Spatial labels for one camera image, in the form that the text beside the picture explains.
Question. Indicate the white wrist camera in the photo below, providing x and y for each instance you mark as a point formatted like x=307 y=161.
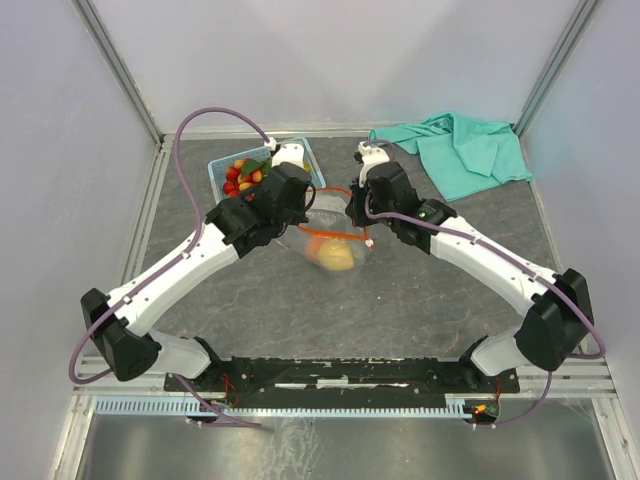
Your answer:
x=293 y=152
x=369 y=154

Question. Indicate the light blue cable duct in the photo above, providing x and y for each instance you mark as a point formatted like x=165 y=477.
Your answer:
x=187 y=406

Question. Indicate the red strawberries with leaf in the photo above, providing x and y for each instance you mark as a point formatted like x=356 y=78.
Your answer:
x=243 y=174

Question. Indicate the teal cloth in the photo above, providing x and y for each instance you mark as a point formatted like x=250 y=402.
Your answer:
x=460 y=154

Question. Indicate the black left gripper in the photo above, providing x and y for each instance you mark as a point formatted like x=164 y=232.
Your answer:
x=300 y=215

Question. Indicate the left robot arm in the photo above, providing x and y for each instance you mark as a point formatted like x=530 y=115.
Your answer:
x=121 y=323

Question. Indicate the light blue plastic basket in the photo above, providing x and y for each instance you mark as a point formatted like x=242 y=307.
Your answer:
x=217 y=168

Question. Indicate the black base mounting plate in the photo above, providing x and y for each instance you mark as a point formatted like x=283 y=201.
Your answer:
x=334 y=383

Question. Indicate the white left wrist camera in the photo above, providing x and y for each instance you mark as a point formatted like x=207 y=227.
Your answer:
x=293 y=152

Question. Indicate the clear orange zip bag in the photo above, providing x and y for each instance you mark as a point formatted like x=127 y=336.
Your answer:
x=327 y=218

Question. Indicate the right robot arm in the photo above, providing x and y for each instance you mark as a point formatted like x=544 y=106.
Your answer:
x=556 y=308

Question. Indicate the yellow lemon fruit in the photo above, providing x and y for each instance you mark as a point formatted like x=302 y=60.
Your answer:
x=335 y=255

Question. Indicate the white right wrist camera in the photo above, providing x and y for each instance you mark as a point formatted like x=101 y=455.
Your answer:
x=369 y=154

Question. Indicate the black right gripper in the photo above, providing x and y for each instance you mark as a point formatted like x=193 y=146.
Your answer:
x=353 y=208

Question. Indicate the orange peach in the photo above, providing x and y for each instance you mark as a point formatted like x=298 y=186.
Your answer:
x=313 y=246

